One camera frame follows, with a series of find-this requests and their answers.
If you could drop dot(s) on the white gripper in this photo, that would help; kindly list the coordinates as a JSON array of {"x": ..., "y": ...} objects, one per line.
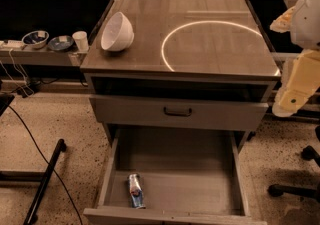
[{"x": 307, "y": 24}]

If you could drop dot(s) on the red bull can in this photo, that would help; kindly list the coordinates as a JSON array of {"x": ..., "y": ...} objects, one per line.
[{"x": 136, "y": 192}]

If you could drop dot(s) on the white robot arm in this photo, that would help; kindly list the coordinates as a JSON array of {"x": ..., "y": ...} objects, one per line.
[{"x": 305, "y": 24}]

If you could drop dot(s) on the grey drawer cabinet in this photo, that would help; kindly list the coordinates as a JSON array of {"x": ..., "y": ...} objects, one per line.
[{"x": 208, "y": 50}]

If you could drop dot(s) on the closed top drawer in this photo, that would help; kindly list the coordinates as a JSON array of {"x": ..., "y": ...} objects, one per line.
[{"x": 215, "y": 115}]

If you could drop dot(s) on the open middle drawer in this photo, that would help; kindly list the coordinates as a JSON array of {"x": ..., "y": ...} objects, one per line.
[{"x": 188, "y": 177}]

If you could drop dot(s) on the black office chair base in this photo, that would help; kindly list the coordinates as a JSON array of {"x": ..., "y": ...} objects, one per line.
[{"x": 308, "y": 153}]

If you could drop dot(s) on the white tilted bowl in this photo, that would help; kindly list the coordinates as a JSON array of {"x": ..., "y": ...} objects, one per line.
[{"x": 117, "y": 34}]

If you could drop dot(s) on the white paper cup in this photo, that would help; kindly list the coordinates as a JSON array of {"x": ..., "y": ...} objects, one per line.
[{"x": 80, "y": 38}]

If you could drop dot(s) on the blue plate on shelf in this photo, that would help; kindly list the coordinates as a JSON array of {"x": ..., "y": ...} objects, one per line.
[{"x": 61, "y": 43}]

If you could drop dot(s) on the blue white bowl on shelf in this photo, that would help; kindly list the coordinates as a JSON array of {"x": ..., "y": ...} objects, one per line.
[{"x": 36, "y": 39}]

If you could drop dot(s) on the grey side shelf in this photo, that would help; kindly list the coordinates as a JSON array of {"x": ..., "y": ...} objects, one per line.
[{"x": 42, "y": 57}]

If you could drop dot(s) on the white power strip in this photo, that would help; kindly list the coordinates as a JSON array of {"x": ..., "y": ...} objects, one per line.
[{"x": 11, "y": 44}]

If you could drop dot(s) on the black stand leg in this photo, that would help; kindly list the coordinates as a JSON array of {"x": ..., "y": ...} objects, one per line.
[{"x": 31, "y": 216}]

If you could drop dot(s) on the black drawer handle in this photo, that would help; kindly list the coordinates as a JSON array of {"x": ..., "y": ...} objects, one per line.
[{"x": 177, "y": 113}]

